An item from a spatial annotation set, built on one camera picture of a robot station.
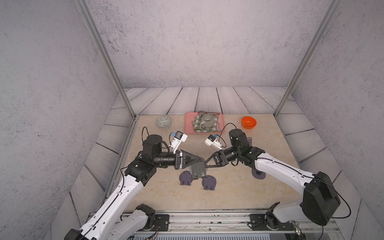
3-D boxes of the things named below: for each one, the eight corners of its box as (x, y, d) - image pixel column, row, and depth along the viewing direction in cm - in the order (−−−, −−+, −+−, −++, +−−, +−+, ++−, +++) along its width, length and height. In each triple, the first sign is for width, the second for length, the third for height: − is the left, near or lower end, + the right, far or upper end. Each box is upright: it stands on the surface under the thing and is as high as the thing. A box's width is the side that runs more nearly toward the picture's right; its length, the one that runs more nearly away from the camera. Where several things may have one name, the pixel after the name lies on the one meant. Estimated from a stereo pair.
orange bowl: (242, 129, 114) (243, 124, 110) (239, 120, 120) (241, 116, 116) (255, 129, 114) (257, 124, 110) (253, 120, 120) (254, 116, 116)
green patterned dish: (155, 129, 113) (154, 126, 111) (157, 118, 120) (156, 116, 118) (170, 129, 113) (170, 126, 111) (172, 118, 120) (171, 116, 118)
